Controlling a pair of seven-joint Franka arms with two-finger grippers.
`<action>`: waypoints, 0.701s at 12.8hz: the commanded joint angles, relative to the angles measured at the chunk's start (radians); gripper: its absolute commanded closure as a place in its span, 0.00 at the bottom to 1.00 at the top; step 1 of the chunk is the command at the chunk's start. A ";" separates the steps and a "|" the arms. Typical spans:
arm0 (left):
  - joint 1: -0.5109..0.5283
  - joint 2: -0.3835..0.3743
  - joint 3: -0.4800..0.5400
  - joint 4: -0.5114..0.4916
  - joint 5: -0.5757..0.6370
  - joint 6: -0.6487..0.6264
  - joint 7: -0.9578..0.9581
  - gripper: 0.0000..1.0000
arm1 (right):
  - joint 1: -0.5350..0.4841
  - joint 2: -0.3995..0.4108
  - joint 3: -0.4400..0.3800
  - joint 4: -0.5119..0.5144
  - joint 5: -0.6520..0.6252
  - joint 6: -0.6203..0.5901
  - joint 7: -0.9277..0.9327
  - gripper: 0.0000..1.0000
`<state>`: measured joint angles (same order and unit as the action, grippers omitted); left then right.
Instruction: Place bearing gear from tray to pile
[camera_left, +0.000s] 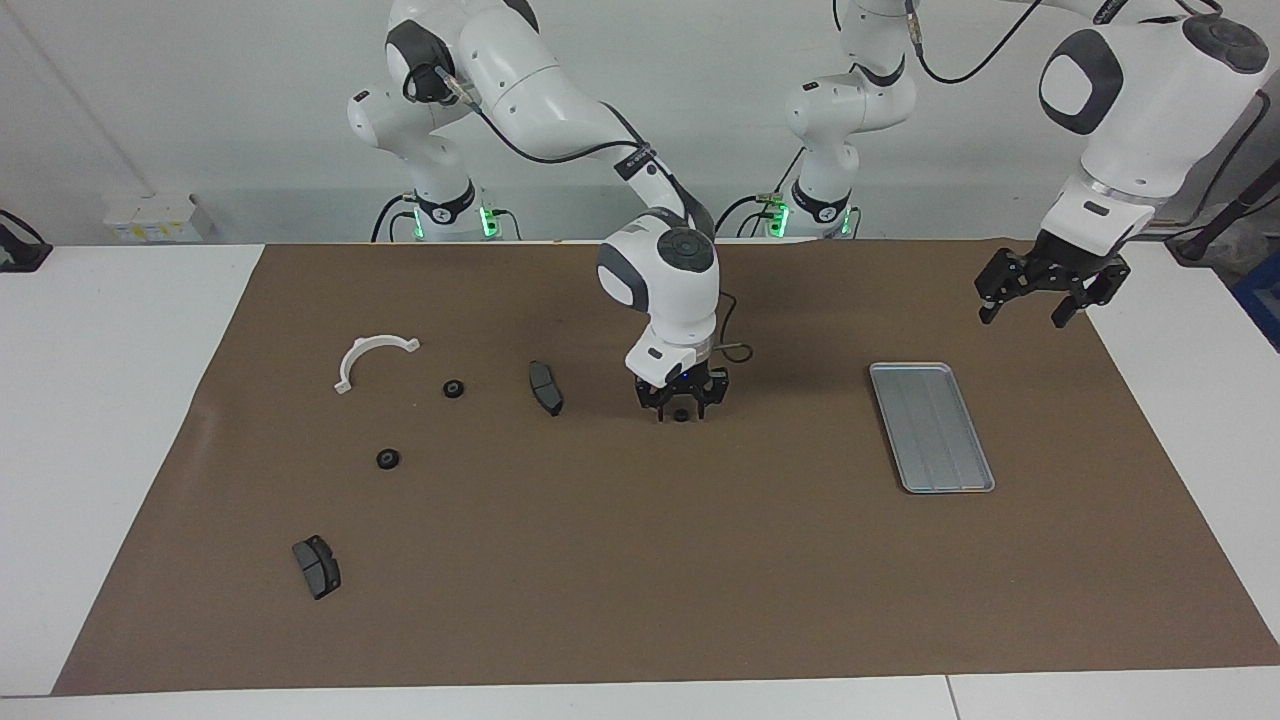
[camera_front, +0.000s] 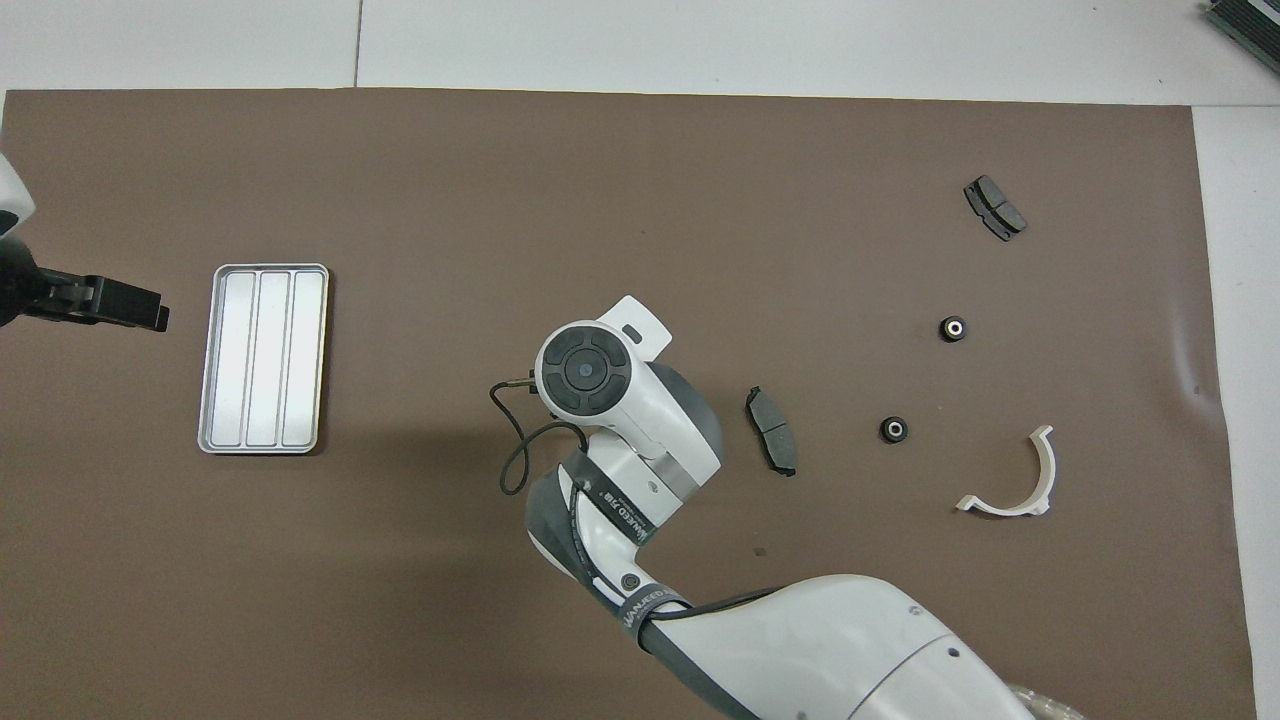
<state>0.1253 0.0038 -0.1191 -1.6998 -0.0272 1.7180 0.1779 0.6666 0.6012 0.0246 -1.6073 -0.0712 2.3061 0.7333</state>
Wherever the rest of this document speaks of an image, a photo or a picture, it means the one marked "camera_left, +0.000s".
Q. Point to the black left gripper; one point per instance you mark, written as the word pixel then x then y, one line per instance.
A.
pixel 1050 268

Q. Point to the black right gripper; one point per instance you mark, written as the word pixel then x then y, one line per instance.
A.
pixel 685 390

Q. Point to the large black bearing gear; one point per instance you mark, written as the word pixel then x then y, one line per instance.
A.
pixel 388 459

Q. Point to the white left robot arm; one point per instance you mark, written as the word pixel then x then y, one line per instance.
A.
pixel 1140 110

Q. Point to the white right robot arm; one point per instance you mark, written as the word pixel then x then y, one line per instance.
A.
pixel 530 80

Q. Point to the silver metal tray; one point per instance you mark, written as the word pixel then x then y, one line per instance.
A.
pixel 932 428

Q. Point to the long dark brake pad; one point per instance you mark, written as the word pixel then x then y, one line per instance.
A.
pixel 545 388

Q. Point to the brown table mat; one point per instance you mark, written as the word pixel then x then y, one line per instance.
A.
pixel 700 580

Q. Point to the blue box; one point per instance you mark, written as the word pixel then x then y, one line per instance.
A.
pixel 1262 295

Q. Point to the black tripod pole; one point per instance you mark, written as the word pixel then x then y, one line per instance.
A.
pixel 1240 205

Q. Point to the short dark brake pad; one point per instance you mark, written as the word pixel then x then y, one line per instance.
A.
pixel 316 567

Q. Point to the black object at table edge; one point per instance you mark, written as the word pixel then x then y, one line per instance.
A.
pixel 20 250

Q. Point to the white curved plastic bracket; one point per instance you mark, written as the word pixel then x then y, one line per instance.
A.
pixel 352 358

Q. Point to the white wall socket box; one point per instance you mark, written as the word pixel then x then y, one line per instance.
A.
pixel 155 218

